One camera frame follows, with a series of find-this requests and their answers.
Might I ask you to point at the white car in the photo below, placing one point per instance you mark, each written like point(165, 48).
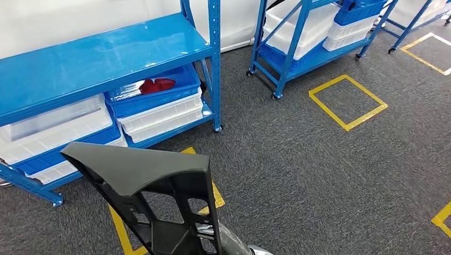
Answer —
point(70, 21)

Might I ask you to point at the red cloth item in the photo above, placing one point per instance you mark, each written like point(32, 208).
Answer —
point(155, 86)

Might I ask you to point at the black plastic frame part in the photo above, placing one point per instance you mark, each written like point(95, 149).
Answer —
point(141, 165)

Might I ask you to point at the blue steel shelf rack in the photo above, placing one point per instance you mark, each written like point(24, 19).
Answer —
point(317, 56)
point(410, 26)
point(88, 60)

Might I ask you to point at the large white plastic bin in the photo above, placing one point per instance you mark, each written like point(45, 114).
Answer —
point(310, 28)

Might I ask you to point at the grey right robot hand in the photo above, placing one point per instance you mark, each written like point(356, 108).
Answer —
point(232, 243)

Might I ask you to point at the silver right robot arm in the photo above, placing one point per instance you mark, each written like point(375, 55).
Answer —
point(260, 251)

